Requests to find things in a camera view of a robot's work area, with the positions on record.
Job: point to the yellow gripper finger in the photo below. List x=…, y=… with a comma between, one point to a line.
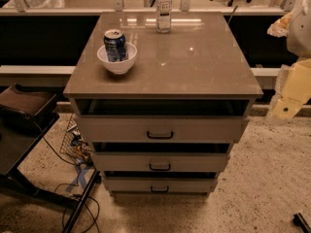
x=292, y=90

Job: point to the blue pepsi can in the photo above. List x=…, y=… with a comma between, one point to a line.
x=114, y=42

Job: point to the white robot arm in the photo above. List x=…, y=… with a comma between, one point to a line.
x=296, y=25

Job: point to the white ceramic bowl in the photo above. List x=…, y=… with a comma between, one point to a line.
x=120, y=67

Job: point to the black object at floor corner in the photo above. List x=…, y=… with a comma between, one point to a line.
x=302, y=223

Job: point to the grey drawer cabinet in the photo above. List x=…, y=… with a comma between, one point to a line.
x=196, y=70

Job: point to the clear plastic water bottle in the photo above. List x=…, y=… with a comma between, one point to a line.
x=163, y=15

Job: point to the top drawer with black handle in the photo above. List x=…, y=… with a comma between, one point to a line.
x=139, y=129

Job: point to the drawer with black handle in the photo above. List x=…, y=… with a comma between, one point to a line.
x=161, y=185
x=139, y=129
x=146, y=162

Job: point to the middle drawer with black handle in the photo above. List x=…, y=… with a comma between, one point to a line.
x=146, y=162

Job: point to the bottom drawer with black handle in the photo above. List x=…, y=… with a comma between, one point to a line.
x=161, y=185

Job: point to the wire mesh basket with clutter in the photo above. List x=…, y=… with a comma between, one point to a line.
x=74, y=148

